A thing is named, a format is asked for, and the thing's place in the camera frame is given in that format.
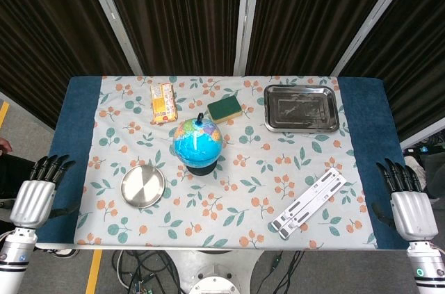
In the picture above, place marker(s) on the dark fabric partition panel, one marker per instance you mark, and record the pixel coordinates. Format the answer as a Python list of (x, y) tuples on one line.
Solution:
[(417, 47), (174, 12), (306, 12), (41, 30)]

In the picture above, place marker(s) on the yellow orange snack packet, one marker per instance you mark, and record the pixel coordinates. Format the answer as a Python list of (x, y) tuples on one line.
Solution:
[(163, 103)]

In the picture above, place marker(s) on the floral fruit print tablecloth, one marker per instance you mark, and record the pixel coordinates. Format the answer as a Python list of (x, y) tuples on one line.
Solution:
[(243, 169)]

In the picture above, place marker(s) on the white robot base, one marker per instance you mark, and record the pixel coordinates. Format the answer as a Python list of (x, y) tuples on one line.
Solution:
[(215, 266)]

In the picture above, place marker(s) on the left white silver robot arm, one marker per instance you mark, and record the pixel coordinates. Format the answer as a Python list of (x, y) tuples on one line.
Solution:
[(14, 249)]

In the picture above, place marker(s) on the white black sneaker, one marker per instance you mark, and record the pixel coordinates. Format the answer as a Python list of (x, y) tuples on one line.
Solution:
[(62, 251)]

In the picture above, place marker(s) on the rectangular stainless steel tray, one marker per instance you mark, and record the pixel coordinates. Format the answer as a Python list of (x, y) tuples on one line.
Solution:
[(300, 108)]

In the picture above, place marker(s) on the blue globe on black stand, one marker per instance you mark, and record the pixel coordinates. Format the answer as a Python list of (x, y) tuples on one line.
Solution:
[(196, 148)]

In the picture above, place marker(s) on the white folding laptop stand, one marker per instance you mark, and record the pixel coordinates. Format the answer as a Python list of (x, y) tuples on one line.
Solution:
[(309, 203)]

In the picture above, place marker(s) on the blue fabric table cover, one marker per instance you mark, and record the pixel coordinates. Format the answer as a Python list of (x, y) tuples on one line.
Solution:
[(78, 116)]

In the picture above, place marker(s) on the round stainless steel plate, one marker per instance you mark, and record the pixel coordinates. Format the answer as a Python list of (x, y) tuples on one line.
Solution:
[(142, 186)]

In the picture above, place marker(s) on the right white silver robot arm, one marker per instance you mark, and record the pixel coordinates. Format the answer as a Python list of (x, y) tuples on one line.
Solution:
[(427, 266)]

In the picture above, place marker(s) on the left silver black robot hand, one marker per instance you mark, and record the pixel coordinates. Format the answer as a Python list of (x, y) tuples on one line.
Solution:
[(33, 200)]

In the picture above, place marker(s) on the green yellow scrub sponge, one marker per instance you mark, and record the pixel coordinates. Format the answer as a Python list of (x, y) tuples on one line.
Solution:
[(224, 108)]

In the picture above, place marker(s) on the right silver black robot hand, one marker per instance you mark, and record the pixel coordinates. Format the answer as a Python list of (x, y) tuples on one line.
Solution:
[(413, 214)]

